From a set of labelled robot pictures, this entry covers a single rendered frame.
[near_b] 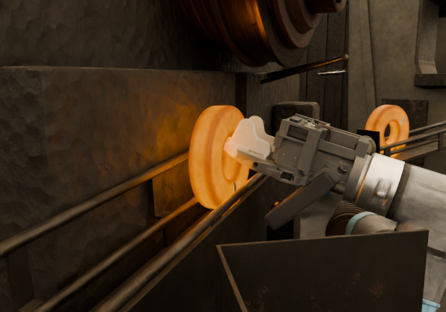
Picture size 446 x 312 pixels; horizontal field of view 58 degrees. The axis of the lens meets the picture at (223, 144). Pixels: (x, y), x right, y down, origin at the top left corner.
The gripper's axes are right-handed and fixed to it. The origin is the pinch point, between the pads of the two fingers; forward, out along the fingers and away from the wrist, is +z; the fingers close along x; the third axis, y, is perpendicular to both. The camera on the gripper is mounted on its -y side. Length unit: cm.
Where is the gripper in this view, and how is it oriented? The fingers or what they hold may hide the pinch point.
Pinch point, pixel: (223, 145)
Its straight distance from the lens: 60.0
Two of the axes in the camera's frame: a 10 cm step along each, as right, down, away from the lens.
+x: -4.2, 1.8, -8.9
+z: -8.8, -3.2, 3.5
